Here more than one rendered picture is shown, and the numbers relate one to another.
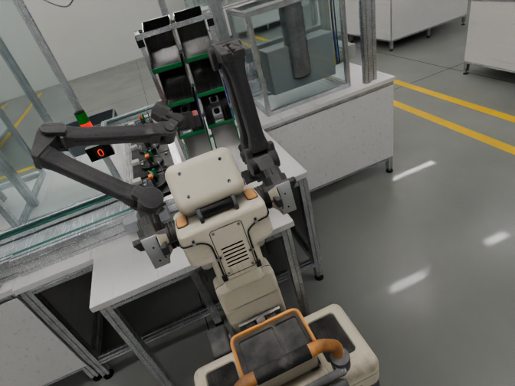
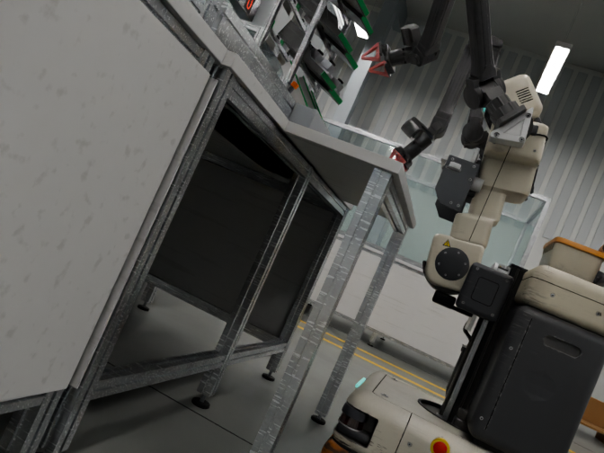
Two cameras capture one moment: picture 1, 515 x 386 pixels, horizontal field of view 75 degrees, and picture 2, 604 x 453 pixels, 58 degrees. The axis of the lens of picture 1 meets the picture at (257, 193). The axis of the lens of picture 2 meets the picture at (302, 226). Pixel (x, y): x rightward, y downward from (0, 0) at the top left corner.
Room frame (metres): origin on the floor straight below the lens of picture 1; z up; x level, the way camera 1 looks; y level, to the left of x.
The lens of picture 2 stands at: (0.50, 1.98, 0.57)
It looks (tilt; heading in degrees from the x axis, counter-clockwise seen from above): 3 degrees up; 297
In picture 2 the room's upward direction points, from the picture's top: 24 degrees clockwise
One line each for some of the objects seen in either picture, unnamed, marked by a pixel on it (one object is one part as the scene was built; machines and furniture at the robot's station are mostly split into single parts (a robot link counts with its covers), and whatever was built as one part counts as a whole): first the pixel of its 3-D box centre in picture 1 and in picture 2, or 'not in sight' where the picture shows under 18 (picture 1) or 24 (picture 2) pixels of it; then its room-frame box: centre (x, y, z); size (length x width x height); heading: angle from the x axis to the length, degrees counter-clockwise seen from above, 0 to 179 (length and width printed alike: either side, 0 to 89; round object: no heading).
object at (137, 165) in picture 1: (149, 158); not in sight; (1.83, 0.55, 1.01); 0.24 x 0.24 x 0.13; 11
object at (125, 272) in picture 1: (184, 219); (311, 165); (1.38, 0.39, 0.84); 0.90 x 0.70 x 0.03; 101
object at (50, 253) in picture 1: (109, 228); (272, 102); (1.38, 0.74, 0.91); 0.89 x 0.06 x 0.11; 101
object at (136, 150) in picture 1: (146, 143); not in sight; (2.07, 0.60, 1.01); 0.24 x 0.24 x 0.13; 11
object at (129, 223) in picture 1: (146, 217); (310, 126); (1.35, 0.55, 0.93); 0.21 x 0.07 x 0.06; 101
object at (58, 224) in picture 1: (106, 212); not in sight; (1.55, 0.80, 0.91); 0.84 x 0.28 x 0.10; 101
